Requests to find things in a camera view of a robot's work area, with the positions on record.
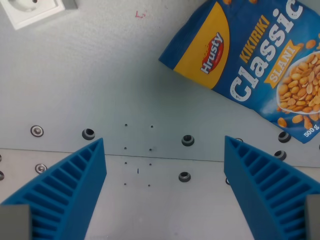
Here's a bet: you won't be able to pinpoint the grey block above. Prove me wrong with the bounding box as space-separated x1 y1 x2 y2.
61 0 79 10

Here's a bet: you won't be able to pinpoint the silver screw with washer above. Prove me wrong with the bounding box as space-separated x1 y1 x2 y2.
34 163 48 175
30 125 45 138

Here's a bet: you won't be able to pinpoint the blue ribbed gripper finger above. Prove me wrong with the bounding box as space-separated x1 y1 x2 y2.
0 137 108 240
223 135 320 240

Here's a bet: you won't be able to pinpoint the blue Hrusty peanut bag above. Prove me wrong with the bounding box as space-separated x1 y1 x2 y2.
158 0 320 145

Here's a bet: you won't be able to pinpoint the grey threaded insert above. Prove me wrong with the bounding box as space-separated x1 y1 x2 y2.
81 128 96 141
181 134 196 147
178 171 192 183

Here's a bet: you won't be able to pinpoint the white wall socket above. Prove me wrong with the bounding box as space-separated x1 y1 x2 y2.
0 0 66 31

